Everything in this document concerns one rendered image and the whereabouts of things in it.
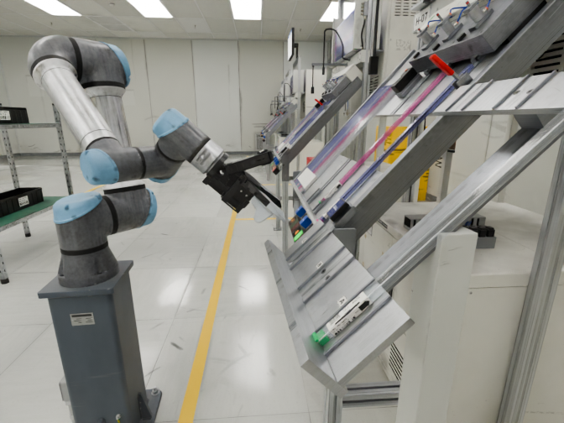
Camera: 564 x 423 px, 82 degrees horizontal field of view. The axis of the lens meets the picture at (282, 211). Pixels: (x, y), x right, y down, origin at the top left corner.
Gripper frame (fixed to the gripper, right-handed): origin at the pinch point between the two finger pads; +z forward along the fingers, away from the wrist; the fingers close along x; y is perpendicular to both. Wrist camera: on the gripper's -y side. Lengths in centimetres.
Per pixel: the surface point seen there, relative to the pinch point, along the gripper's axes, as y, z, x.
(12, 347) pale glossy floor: 135, -36, -54
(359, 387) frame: 20.2, 43.4, 11.6
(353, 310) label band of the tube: -3.4, 2.9, 45.3
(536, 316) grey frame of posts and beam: -23, 61, 14
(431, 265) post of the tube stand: -13.7, 14.5, 33.9
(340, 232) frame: -6.6, 8.5, 14.3
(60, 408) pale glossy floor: 108, -6, -19
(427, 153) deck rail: -31.2, 12.1, 10.0
